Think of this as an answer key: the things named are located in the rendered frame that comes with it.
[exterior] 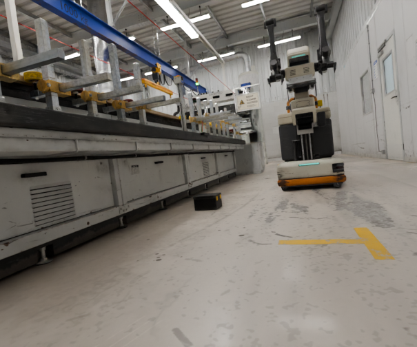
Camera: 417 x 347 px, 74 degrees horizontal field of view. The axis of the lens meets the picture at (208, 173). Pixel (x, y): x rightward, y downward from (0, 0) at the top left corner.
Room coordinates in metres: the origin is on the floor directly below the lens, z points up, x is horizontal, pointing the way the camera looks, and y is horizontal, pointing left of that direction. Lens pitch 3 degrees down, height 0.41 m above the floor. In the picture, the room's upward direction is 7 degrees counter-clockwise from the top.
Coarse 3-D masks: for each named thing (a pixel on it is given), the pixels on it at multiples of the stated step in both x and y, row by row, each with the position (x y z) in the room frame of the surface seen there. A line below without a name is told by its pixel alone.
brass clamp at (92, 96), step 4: (84, 92) 1.42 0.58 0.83; (88, 92) 1.42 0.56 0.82; (92, 92) 1.45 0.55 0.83; (96, 92) 1.48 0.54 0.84; (84, 96) 1.43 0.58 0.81; (88, 96) 1.42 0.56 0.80; (92, 96) 1.45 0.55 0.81; (96, 96) 1.48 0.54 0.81; (84, 100) 1.43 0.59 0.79; (88, 100) 1.44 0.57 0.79; (92, 100) 1.44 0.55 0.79; (96, 100) 1.47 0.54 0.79; (104, 100) 1.53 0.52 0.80; (96, 104) 1.54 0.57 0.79; (100, 104) 1.55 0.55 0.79
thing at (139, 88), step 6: (114, 90) 1.45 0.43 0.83; (120, 90) 1.44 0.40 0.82; (126, 90) 1.43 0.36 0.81; (132, 90) 1.42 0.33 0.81; (138, 90) 1.41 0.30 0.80; (102, 96) 1.47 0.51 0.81; (108, 96) 1.46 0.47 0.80; (114, 96) 1.46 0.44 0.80; (72, 102) 1.53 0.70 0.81; (78, 102) 1.52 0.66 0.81; (84, 102) 1.51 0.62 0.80
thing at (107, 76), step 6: (108, 72) 1.17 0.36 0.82; (84, 78) 1.20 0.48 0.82; (90, 78) 1.19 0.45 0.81; (96, 78) 1.18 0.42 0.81; (102, 78) 1.17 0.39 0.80; (108, 78) 1.17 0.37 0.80; (60, 84) 1.24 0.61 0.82; (66, 84) 1.23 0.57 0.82; (72, 84) 1.22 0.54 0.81; (78, 84) 1.21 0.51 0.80; (84, 84) 1.20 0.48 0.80; (90, 84) 1.21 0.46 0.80; (96, 84) 1.22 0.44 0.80; (36, 90) 1.29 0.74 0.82; (60, 90) 1.25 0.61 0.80; (66, 90) 1.25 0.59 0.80; (30, 96) 1.30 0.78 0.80; (36, 96) 1.29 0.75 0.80; (42, 96) 1.30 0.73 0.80
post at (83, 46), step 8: (80, 40) 1.45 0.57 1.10; (80, 48) 1.45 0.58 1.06; (88, 48) 1.48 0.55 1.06; (80, 56) 1.46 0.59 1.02; (88, 56) 1.47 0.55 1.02; (88, 64) 1.46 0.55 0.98; (88, 72) 1.45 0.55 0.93; (88, 88) 1.45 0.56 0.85; (88, 104) 1.45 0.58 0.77; (88, 112) 1.46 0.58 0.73; (96, 112) 1.47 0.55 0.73
